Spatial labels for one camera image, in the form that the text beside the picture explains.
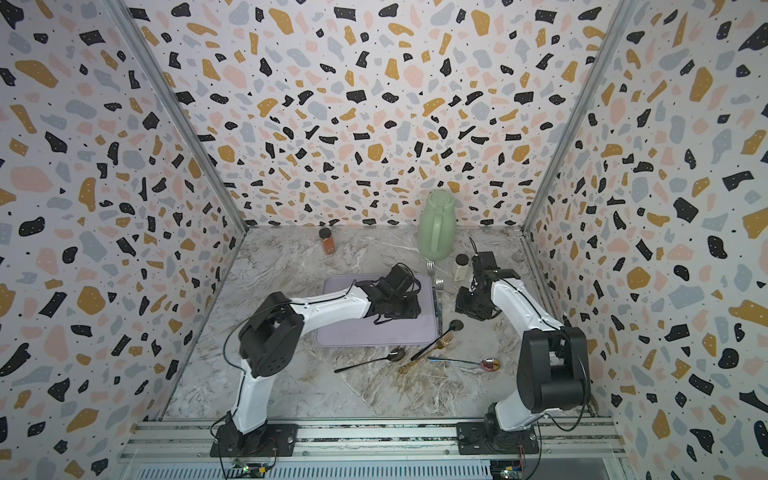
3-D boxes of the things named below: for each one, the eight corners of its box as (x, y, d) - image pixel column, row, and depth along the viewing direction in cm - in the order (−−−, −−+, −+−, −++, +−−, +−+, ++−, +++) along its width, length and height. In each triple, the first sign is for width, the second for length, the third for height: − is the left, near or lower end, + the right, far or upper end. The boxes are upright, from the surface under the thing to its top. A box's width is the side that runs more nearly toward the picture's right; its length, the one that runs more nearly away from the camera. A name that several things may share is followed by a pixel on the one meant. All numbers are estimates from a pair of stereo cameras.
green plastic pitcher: (418, 270, 111) (422, 221, 92) (416, 223, 128) (419, 174, 109) (449, 270, 111) (460, 222, 92) (443, 223, 128) (451, 174, 109)
